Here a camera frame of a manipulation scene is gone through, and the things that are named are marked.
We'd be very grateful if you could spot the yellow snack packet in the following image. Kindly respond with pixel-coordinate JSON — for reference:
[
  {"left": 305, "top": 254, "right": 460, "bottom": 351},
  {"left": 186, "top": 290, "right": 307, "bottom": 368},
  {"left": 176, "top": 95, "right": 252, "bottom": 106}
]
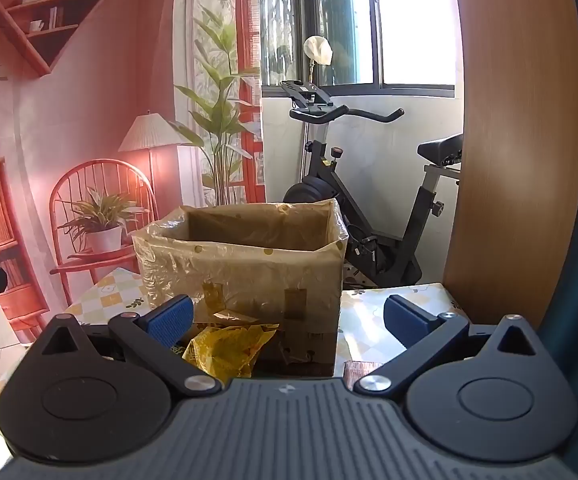
[{"left": 182, "top": 324, "right": 280, "bottom": 383}]

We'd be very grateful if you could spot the brown snack packet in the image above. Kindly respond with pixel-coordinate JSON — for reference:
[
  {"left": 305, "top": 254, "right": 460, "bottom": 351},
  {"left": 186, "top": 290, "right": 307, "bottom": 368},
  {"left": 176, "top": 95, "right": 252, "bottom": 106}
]
[{"left": 344, "top": 360, "right": 386, "bottom": 387}]

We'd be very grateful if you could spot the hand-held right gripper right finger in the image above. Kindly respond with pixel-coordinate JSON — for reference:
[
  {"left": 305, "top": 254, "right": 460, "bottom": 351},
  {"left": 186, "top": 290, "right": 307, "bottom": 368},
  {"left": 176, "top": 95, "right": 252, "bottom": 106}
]
[{"left": 353, "top": 294, "right": 546, "bottom": 402}]

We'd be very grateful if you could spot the wooden panel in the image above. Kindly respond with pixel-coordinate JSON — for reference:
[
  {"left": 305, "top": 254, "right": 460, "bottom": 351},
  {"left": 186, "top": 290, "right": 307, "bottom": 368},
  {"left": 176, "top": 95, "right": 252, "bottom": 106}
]
[{"left": 441, "top": 0, "right": 578, "bottom": 333}]

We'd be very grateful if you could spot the window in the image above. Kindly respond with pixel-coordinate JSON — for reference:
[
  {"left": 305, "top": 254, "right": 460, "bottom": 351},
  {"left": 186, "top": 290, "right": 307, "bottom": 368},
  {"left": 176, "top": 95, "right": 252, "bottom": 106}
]
[{"left": 258, "top": 0, "right": 464, "bottom": 99}]

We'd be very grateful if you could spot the white cloth on pole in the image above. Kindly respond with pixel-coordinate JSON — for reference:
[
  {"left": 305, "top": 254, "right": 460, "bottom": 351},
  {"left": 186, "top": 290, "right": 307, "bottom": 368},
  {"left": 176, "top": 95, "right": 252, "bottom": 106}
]
[{"left": 303, "top": 36, "right": 334, "bottom": 81}]

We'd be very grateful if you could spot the wall poster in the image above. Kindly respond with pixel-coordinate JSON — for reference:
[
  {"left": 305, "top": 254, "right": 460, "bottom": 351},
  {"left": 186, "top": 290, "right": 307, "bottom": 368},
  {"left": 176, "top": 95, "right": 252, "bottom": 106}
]
[{"left": 0, "top": 0, "right": 266, "bottom": 393}]

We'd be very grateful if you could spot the brown cardboard box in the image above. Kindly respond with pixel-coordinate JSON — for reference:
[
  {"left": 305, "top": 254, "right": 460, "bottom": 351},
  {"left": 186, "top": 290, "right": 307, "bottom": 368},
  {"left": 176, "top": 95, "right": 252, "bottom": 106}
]
[{"left": 133, "top": 199, "right": 350, "bottom": 379}]

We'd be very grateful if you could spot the black exercise bike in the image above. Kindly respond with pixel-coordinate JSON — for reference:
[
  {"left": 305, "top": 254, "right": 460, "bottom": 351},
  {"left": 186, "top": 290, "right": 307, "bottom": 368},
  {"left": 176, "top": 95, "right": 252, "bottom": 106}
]
[{"left": 280, "top": 79, "right": 466, "bottom": 289}]

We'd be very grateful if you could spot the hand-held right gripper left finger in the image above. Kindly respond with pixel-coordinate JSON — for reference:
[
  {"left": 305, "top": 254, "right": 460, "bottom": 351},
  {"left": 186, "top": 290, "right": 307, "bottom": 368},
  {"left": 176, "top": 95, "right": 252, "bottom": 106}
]
[{"left": 28, "top": 294, "right": 224, "bottom": 397}]

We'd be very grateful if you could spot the checkered floral tablecloth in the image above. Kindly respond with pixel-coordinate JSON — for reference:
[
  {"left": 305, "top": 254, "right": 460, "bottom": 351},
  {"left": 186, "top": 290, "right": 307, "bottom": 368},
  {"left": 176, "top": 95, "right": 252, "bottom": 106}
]
[{"left": 0, "top": 266, "right": 470, "bottom": 433}]

